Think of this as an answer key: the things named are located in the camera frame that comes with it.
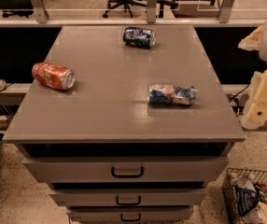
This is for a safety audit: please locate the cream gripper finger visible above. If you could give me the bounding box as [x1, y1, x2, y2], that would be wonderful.
[240, 70, 267, 130]
[238, 25, 263, 51]

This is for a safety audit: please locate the red coke can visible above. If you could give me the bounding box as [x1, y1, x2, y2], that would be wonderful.
[32, 63, 76, 90]

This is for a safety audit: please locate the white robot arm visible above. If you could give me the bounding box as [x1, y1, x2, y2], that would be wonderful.
[238, 19, 267, 130]

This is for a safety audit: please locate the blue pepsi can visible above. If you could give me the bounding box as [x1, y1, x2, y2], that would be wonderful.
[123, 27, 156, 49]

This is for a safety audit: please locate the crumpled blue white bag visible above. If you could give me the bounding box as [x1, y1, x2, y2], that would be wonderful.
[148, 84, 198, 105]

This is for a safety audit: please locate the blue white snack bag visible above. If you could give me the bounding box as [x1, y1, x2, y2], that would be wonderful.
[235, 178, 259, 216]

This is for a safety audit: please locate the grey drawer cabinet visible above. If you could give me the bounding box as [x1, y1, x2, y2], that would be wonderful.
[2, 25, 246, 224]

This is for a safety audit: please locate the black cable right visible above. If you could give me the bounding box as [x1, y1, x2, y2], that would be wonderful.
[228, 83, 251, 117]

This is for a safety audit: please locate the wire basket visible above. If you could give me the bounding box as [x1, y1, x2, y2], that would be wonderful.
[222, 168, 267, 224]

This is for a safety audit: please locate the bottom drawer with black handle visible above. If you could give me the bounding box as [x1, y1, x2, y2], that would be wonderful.
[67, 206, 193, 222]

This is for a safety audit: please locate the drawer with black handle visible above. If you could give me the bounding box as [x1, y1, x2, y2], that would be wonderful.
[67, 206, 193, 222]
[22, 156, 229, 183]
[49, 189, 207, 207]

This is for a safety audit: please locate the middle drawer with black handle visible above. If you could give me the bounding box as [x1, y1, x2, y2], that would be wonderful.
[49, 189, 207, 207]

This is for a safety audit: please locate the top drawer with black handle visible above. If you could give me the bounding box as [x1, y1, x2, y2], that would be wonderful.
[22, 156, 229, 183]

